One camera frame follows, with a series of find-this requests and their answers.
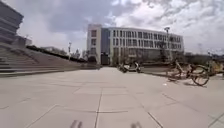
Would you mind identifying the pale paved plaza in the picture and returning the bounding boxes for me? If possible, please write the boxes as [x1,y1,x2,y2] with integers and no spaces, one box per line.
[0,66,224,128]

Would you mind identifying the white building with many windows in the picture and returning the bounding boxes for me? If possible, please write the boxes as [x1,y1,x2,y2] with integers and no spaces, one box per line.
[86,23,185,66]

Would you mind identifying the tall lamp pole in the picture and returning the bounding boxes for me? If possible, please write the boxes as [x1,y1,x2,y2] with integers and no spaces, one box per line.
[163,26,172,64]

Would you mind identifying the row of trees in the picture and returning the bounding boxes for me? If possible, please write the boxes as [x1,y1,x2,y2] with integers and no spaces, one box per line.
[183,51,224,67]

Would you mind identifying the wide grey outdoor stairs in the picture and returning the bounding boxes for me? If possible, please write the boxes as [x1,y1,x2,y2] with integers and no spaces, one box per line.
[0,46,64,78]

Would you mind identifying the yellow parked bicycle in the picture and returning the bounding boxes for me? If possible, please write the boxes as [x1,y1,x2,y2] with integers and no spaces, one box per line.
[204,51,224,77]

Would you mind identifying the grey tiered building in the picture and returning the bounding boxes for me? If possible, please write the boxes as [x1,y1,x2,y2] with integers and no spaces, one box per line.
[0,0,25,46]

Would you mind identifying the grey sloped wall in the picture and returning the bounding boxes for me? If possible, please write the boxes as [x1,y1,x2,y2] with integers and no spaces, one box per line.
[14,44,101,72]

